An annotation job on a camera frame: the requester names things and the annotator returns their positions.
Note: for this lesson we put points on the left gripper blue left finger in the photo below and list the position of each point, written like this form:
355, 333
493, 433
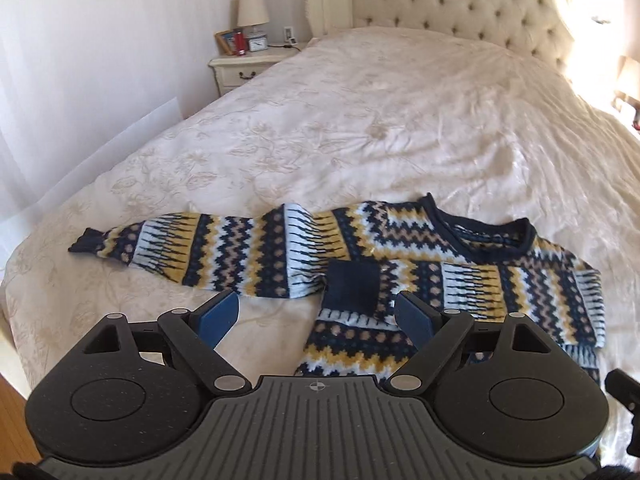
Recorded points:
192, 338

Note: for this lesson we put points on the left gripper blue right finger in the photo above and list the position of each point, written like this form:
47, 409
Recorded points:
438, 337

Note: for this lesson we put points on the patterned knit sweater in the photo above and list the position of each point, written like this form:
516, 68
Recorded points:
358, 259

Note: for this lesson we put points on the cream floral bedspread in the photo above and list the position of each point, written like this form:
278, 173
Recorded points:
369, 114

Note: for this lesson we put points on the white nightstand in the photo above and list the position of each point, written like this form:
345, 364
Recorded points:
231, 72

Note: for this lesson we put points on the small alarm clock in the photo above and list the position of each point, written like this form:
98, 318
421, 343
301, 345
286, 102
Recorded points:
257, 43

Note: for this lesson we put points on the red candle jar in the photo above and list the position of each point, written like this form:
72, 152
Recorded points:
239, 43

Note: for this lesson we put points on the cream table lamp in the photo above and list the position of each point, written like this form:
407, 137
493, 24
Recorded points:
251, 15

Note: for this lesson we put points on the tufted beige headboard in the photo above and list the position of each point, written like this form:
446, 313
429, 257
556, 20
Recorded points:
537, 28

